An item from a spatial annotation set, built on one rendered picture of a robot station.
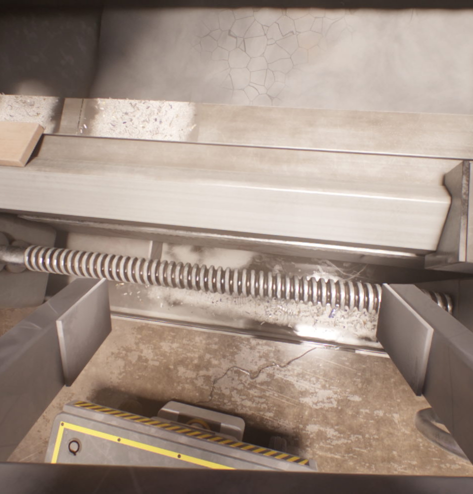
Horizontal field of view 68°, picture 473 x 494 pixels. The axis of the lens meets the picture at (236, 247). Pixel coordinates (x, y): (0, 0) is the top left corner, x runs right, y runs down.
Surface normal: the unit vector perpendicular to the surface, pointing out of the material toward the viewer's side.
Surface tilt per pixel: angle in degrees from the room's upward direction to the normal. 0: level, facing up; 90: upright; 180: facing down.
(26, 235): 90
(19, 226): 90
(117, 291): 0
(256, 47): 17
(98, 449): 0
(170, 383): 0
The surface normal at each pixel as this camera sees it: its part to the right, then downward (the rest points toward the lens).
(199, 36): -0.15, 0.16
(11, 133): -0.09, -0.44
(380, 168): -0.14, -0.14
